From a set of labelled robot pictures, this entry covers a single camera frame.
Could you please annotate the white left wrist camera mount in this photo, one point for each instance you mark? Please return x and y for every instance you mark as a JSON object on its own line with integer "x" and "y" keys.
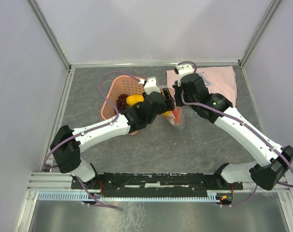
{"x": 150, "y": 85}

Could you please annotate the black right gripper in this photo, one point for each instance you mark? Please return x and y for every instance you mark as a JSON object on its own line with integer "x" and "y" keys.
{"x": 177, "y": 89}

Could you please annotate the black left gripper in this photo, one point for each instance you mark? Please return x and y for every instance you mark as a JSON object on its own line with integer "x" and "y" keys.
{"x": 169, "y": 103}

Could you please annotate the pink embroidered cloth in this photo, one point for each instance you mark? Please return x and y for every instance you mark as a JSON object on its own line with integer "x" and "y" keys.
{"x": 220, "y": 80}

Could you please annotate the dark red grape bunch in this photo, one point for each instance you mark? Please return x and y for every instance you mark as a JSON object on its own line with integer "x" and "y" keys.
{"x": 121, "y": 102}

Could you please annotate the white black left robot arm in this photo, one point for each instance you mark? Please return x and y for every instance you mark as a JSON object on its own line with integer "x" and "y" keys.
{"x": 68, "y": 144}

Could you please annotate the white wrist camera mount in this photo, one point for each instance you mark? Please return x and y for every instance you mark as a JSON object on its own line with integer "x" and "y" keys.
{"x": 184, "y": 68}
{"x": 150, "y": 85}

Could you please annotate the clear zip top bag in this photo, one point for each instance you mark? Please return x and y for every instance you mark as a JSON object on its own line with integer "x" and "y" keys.
{"x": 176, "y": 118}

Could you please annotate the yellow toy mango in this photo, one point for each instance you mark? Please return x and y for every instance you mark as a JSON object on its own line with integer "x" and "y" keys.
{"x": 133, "y": 99}

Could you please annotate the aluminium frame rail front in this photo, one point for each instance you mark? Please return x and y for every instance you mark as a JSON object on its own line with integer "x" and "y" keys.
{"x": 62, "y": 182}

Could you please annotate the orange toy fruit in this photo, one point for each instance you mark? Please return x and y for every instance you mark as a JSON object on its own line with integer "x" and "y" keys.
{"x": 166, "y": 114}

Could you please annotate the pink plastic perforated basket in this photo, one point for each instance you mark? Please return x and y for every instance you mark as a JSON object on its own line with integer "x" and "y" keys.
{"x": 121, "y": 85}

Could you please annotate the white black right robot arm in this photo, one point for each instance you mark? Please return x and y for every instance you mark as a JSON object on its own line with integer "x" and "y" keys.
{"x": 272, "y": 160}

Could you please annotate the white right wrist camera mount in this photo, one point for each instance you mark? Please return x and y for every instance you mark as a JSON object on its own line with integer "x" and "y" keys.
{"x": 184, "y": 68}

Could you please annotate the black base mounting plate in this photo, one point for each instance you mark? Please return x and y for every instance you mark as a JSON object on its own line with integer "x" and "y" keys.
{"x": 151, "y": 185}

